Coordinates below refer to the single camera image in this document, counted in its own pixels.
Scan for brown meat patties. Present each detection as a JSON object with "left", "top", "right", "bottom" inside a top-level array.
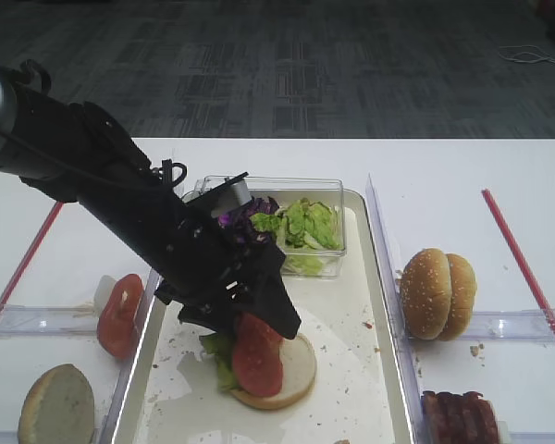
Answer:
[{"left": 421, "top": 390, "right": 501, "bottom": 444}]

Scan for bottom bun on tray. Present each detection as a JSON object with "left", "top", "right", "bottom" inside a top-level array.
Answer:
[{"left": 229, "top": 333, "right": 316, "bottom": 410}]

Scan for lettuce and purple cabbage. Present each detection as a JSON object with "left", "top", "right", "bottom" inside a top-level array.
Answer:
[{"left": 217, "top": 196, "right": 344, "bottom": 277}]

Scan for tomato slice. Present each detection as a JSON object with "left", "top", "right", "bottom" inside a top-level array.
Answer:
[{"left": 231, "top": 313, "right": 283, "bottom": 397}]

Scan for right clear divider wall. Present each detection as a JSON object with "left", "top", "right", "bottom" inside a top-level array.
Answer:
[{"left": 365, "top": 175, "right": 432, "bottom": 443}]

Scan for clear divider wall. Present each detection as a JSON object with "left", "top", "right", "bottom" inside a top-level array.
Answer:
[
  {"left": 365, "top": 175, "right": 432, "bottom": 443},
  {"left": 95, "top": 270, "right": 165, "bottom": 443}
]

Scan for white left pusher block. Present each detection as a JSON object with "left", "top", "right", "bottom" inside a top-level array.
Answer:
[{"left": 93, "top": 275, "right": 117, "bottom": 315}]

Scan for right upper clear pusher track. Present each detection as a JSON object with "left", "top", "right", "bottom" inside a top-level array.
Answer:
[{"left": 455, "top": 309, "right": 555, "bottom": 343}]

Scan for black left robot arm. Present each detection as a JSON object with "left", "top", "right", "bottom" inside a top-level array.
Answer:
[{"left": 0, "top": 60, "right": 301, "bottom": 339}]

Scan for tomato slices on left rack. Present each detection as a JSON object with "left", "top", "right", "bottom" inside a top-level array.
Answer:
[{"left": 96, "top": 274, "right": 143, "bottom": 361}]

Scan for sesame bun half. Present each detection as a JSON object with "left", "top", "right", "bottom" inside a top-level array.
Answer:
[
  {"left": 400, "top": 248, "right": 452, "bottom": 340},
  {"left": 438, "top": 253, "right": 477, "bottom": 341}
]

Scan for right lower clear pusher track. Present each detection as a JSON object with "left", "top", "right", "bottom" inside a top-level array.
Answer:
[{"left": 498, "top": 421, "right": 555, "bottom": 444}]

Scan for lettuce leaf on bun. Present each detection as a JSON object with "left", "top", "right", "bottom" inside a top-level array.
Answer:
[{"left": 199, "top": 332, "right": 241, "bottom": 392}]

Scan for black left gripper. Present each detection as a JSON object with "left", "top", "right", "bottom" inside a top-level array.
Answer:
[{"left": 155, "top": 205, "right": 302, "bottom": 339}]

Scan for left clear divider wall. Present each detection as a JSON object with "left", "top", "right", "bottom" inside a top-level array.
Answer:
[{"left": 95, "top": 270, "right": 165, "bottom": 443}]

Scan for sesame bun front half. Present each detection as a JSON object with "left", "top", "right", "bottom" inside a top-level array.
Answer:
[{"left": 400, "top": 248, "right": 452, "bottom": 340}]

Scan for metal serving tray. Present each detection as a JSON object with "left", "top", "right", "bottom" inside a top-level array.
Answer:
[{"left": 100, "top": 191, "right": 414, "bottom": 443}]

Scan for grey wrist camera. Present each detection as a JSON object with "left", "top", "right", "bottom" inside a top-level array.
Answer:
[{"left": 184, "top": 172, "right": 253, "bottom": 217}]

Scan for red rail strip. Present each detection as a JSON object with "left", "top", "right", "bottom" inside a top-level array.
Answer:
[
  {"left": 481, "top": 189, "right": 555, "bottom": 337},
  {"left": 0, "top": 202, "right": 63, "bottom": 314}
]

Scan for white cable on floor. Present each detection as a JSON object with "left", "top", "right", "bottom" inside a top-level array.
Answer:
[{"left": 497, "top": 43, "right": 555, "bottom": 73}]

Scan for sesame bun rear half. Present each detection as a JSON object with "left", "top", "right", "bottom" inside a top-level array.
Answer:
[{"left": 438, "top": 253, "right": 477, "bottom": 341}]

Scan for clear lettuce container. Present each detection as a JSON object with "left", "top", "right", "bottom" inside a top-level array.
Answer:
[{"left": 184, "top": 176, "right": 346, "bottom": 278}]

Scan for clear pusher track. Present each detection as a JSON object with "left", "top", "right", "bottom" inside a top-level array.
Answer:
[
  {"left": 0, "top": 303, "right": 98, "bottom": 338},
  {"left": 498, "top": 421, "right": 555, "bottom": 444},
  {"left": 455, "top": 309, "right": 555, "bottom": 343}
]

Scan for bun half on left rack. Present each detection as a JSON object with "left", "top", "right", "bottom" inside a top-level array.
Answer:
[{"left": 17, "top": 364, "right": 95, "bottom": 444}]

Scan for left red rail strip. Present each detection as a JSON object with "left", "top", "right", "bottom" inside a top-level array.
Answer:
[{"left": 0, "top": 202, "right": 63, "bottom": 314}]

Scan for left upper clear pusher track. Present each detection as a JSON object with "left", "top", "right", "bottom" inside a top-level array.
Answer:
[{"left": 0, "top": 303, "right": 98, "bottom": 338}]

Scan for right red rail strip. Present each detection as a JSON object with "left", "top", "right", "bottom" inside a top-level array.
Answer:
[{"left": 481, "top": 189, "right": 555, "bottom": 337}]

